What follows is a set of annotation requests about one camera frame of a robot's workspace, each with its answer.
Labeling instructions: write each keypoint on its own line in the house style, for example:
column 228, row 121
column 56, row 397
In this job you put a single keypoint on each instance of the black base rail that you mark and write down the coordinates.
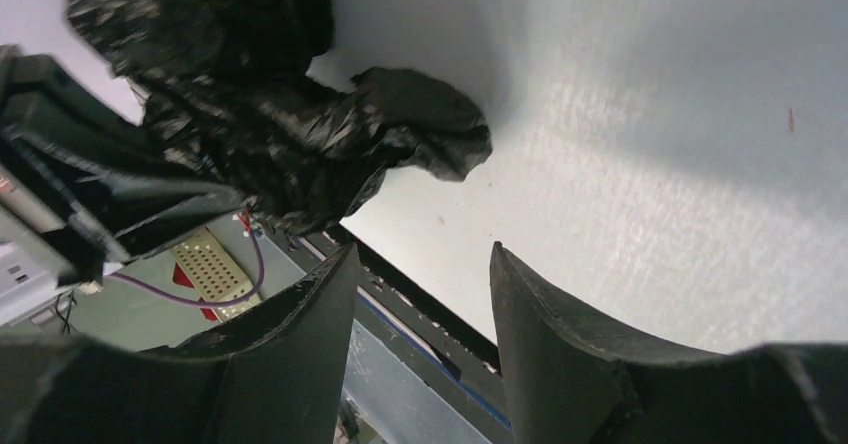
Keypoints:
column 455, row 361

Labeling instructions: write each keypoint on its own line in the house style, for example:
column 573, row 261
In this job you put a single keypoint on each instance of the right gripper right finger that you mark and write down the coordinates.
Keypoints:
column 573, row 374

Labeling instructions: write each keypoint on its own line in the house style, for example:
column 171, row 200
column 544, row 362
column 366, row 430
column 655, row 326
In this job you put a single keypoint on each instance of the black trash bag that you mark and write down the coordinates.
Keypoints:
column 229, row 96

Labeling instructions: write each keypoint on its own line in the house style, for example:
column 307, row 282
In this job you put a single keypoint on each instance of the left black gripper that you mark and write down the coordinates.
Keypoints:
column 81, row 186

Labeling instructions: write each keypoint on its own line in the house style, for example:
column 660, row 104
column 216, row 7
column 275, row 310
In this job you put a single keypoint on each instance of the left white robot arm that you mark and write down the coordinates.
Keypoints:
column 81, row 186

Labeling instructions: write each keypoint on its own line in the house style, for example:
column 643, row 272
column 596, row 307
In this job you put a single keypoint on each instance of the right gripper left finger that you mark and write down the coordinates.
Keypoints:
column 273, row 374

